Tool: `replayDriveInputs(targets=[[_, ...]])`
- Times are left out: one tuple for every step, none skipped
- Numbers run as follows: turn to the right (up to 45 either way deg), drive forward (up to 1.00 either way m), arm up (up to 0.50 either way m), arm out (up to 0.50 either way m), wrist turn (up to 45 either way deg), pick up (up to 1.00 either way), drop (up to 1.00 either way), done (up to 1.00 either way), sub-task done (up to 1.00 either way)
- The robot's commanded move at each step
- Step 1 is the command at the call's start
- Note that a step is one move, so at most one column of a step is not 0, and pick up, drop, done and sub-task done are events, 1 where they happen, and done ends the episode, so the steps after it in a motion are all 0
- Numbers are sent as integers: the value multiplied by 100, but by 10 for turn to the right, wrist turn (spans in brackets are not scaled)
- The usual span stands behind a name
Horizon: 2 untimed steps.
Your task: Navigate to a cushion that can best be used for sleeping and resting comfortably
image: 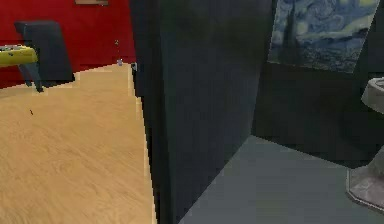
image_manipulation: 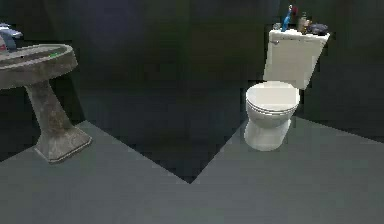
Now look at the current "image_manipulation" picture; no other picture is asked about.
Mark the white toilet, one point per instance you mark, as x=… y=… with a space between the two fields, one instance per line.
x=283 y=66

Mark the blue spray bottle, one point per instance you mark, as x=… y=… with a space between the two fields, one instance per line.
x=286 y=19

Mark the beige soap bottle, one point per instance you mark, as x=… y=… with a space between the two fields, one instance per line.
x=302 y=22

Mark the green soap bar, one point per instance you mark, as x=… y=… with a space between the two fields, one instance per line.
x=55 y=54

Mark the dark folded cloth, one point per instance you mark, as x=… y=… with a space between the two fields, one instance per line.
x=317 y=28

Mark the grey stone pedestal sink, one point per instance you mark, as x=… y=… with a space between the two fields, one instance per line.
x=50 y=113

